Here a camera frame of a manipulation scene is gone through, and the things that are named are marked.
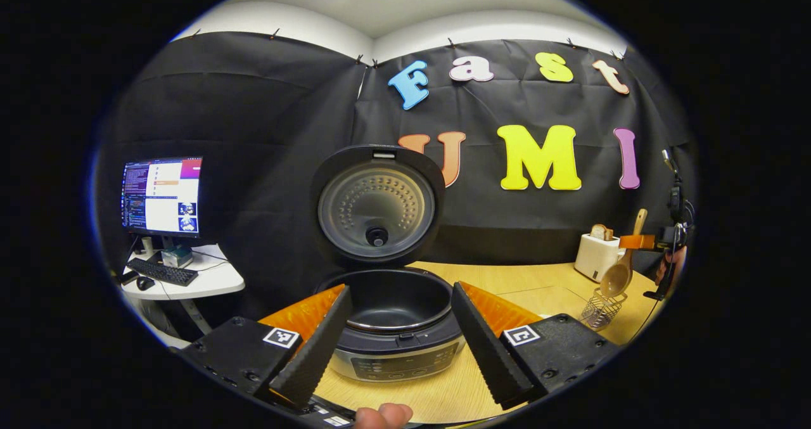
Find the white side table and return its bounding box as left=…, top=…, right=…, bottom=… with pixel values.
left=119, top=244, right=246, bottom=336

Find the dark grey rice cooker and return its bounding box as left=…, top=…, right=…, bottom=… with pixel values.
left=309, top=144, right=468, bottom=384

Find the computer monitor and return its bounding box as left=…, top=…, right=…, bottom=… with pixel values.
left=120, top=157, right=203, bottom=238

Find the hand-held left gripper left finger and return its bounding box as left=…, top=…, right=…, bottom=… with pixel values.
left=179, top=283, right=354, bottom=411

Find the wooden spoon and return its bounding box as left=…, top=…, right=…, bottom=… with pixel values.
left=599, top=208, right=649, bottom=300

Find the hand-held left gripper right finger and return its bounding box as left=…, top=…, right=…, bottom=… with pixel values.
left=450, top=281, right=622, bottom=411

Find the black keyboard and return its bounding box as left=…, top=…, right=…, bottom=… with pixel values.
left=127, top=257, right=199, bottom=287

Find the white toaster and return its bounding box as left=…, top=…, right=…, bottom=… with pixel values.
left=574, top=233, right=622, bottom=283

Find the small green box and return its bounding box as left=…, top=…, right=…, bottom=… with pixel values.
left=160, top=245, right=194, bottom=269

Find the wire chopstick holder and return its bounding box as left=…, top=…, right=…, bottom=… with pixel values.
left=580, top=288, right=629, bottom=331

